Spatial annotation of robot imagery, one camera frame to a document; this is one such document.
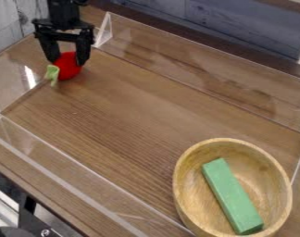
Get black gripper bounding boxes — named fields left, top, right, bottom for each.
left=32, top=19, right=94, bottom=66

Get wooden bowl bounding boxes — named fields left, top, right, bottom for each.
left=173, top=138, right=292, bottom=237

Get black metal table frame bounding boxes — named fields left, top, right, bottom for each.
left=16, top=193, right=75, bottom=237

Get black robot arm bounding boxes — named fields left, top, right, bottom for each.
left=32, top=0, right=95, bottom=66

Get clear acrylic enclosure wall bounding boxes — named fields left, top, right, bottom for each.
left=0, top=12, right=300, bottom=237

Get red plush radish green leaves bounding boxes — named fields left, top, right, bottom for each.
left=44, top=52, right=82, bottom=86

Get green rectangular block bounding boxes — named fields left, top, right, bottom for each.
left=201, top=157, right=264, bottom=235

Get clear acrylic corner bracket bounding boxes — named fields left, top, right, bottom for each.
left=93, top=12, right=113, bottom=48

